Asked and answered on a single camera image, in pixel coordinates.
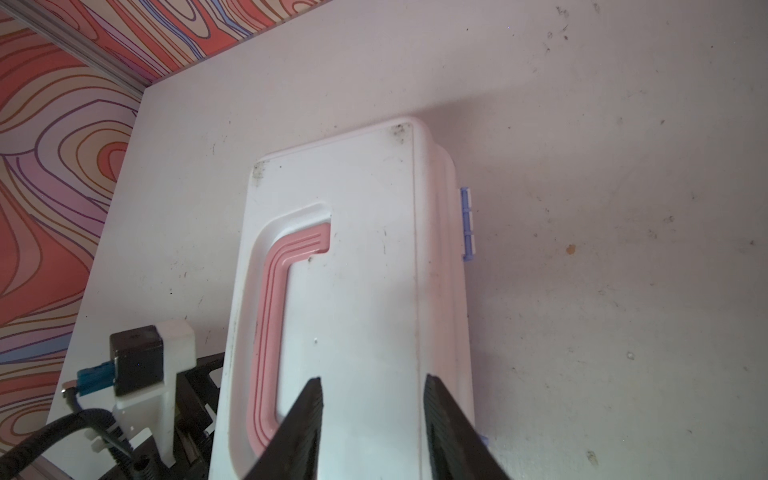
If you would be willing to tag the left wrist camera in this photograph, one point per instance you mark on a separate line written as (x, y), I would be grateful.
(142, 373)

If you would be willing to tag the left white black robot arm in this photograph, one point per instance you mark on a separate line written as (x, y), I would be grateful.
(26, 461)

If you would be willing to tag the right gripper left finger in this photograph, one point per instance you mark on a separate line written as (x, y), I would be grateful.
(293, 453)

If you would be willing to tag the white blue plastic tool box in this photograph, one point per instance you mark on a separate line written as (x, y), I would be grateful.
(351, 270)

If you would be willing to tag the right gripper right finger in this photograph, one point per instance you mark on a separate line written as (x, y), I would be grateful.
(456, 450)

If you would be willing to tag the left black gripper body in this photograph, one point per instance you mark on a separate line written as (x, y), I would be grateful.
(197, 396)

